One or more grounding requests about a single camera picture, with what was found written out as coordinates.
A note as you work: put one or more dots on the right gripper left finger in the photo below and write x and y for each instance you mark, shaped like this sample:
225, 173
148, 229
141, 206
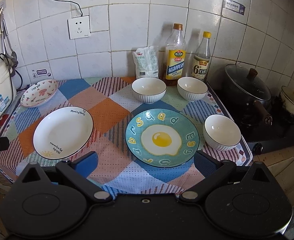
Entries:
74, 174

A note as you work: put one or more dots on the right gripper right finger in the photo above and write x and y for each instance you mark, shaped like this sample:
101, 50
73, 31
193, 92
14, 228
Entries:
215, 173

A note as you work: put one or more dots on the white ribbed bowl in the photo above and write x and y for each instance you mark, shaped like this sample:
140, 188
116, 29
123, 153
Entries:
191, 89
221, 133
148, 89

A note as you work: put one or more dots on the white Morning Honey plate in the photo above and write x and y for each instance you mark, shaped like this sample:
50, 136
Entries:
63, 133

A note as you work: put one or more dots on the teal fried egg plate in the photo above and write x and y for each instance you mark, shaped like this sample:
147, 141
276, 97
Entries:
162, 138

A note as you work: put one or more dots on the pink bunny Lovely Bear plate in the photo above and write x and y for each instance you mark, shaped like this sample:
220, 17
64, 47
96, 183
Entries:
39, 93

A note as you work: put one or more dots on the patchwork checkered tablecloth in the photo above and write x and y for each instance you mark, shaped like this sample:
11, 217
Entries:
111, 103

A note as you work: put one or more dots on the black gas stove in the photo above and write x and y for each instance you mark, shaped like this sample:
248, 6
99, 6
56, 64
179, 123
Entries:
265, 129

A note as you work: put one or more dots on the hanging metal ladle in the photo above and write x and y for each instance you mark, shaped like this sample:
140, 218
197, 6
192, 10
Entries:
9, 52

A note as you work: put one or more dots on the black wok with glass lid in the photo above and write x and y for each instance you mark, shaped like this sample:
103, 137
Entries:
254, 91

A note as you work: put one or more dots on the white enamel pot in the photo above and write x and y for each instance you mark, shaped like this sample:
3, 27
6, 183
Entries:
287, 97

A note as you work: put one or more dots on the vinegar bottle yellow cap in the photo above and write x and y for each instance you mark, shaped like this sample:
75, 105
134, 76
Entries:
201, 58

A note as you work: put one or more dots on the cooking oil bottle yellow label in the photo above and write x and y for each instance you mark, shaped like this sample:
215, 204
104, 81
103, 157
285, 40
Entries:
174, 57

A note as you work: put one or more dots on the white salt bag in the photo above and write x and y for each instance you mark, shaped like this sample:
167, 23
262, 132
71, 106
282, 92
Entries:
146, 62

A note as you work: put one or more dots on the wall sticker label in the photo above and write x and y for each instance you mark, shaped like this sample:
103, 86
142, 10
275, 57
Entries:
40, 73

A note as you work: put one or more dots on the white wall power socket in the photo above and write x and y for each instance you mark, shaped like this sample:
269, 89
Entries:
79, 27

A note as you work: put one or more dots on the upper right wall sticker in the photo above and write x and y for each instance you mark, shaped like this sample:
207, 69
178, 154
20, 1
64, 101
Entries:
234, 6

